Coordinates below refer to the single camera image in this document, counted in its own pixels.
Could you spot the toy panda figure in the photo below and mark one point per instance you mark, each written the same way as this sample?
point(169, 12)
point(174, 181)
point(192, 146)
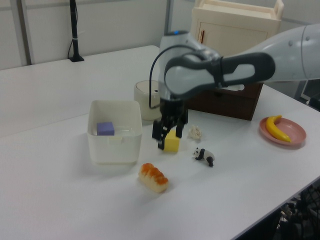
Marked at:
point(204, 156)

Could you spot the black office chair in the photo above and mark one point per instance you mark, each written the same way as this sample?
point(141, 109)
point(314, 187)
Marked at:
point(300, 212)

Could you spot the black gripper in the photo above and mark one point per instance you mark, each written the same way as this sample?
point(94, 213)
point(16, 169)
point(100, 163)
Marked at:
point(172, 110)

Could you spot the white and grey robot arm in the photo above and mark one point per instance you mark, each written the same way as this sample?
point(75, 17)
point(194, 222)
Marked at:
point(225, 67)

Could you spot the toy bread loaf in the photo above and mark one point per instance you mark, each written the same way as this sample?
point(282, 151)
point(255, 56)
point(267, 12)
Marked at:
point(153, 177)

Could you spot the cream round lidded container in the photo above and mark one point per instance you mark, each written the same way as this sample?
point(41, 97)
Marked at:
point(143, 100)

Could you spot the white plastic basket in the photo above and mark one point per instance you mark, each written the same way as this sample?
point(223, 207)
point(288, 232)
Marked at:
point(114, 132)

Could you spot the purple cube block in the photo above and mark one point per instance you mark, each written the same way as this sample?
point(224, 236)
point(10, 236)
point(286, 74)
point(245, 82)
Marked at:
point(105, 128)

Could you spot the crumpled white paper ball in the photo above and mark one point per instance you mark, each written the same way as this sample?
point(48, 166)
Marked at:
point(195, 132)

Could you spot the black camera stand pole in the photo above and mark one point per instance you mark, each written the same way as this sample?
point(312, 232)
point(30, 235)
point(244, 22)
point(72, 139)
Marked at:
point(74, 32)

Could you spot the yellow cube block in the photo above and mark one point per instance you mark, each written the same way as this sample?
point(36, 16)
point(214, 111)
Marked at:
point(172, 143)

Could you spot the yellow toy banana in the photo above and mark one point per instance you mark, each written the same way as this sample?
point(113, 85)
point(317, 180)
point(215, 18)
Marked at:
point(274, 128)

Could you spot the pink plate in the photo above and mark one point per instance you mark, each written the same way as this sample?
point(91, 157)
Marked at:
point(287, 132)

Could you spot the dark brown wooden box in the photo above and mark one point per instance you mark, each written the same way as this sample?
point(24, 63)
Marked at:
point(225, 101)

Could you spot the cream wooden cabinet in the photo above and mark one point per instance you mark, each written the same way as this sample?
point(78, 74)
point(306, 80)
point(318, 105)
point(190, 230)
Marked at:
point(232, 30)

